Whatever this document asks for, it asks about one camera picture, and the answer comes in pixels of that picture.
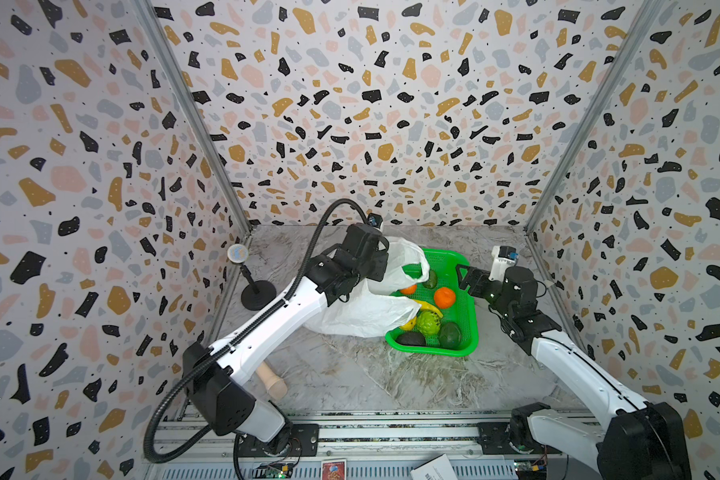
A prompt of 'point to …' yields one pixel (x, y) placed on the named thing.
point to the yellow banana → (428, 306)
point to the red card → (333, 469)
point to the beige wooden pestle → (276, 387)
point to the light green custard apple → (428, 322)
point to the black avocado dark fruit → (412, 338)
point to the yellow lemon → (408, 326)
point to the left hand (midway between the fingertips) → (378, 249)
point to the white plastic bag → (370, 307)
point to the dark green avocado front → (450, 336)
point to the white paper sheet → (439, 468)
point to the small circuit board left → (273, 470)
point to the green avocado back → (432, 282)
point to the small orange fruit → (409, 290)
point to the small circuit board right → (531, 469)
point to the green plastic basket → (463, 312)
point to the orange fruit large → (444, 297)
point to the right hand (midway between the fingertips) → (465, 263)
